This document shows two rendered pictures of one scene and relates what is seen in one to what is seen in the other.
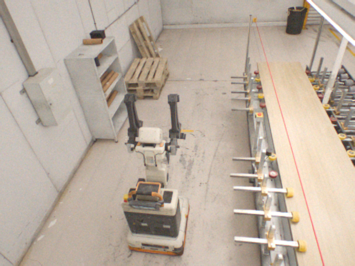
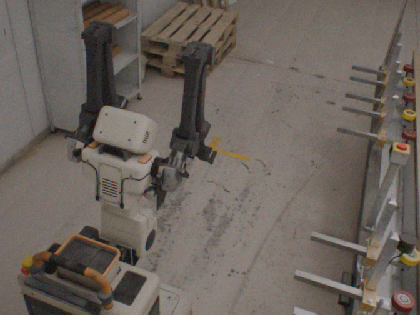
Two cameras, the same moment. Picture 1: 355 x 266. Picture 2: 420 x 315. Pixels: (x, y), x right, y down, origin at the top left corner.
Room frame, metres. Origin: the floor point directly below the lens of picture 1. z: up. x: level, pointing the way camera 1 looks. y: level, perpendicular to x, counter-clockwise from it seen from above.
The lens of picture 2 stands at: (0.57, -0.20, 2.29)
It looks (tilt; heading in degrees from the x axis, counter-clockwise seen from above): 37 degrees down; 6
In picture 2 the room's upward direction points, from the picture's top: 5 degrees clockwise
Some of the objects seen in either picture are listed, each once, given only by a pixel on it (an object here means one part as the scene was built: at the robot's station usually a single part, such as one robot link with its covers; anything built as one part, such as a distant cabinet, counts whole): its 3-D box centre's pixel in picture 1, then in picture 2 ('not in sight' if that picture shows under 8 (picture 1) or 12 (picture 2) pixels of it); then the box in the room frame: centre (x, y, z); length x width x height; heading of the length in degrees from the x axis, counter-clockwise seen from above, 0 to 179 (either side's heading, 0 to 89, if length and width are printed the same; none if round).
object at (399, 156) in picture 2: (259, 117); (399, 154); (2.22, -0.88, 1.18); 0.07 x 0.07 x 0.08; 78
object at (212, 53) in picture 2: (175, 113); (198, 94); (2.12, 0.02, 1.40); 0.11 x 0.06 x 0.43; 78
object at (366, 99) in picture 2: (245, 92); (375, 101); (3.40, -1.08, 0.80); 0.43 x 0.03 x 0.04; 78
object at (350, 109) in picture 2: (246, 98); (375, 115); (3.16, -1.03, 0.83); 0.43 x 0.03 x 0.04; 78
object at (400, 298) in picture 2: (272, 177); (399, 306); (1.65, -0.88, 0.85); 0.08 x 0.08 x 0.11
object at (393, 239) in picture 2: (260, 167); (375, 276); (1.72, -0.78, 0.93); 0.04 x 0.04 x 0.48; 78
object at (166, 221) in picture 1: (153, 207); (97, 300); (1.63, 0.34, 0.59); 0.55 x 0.34 x 0.83; 78
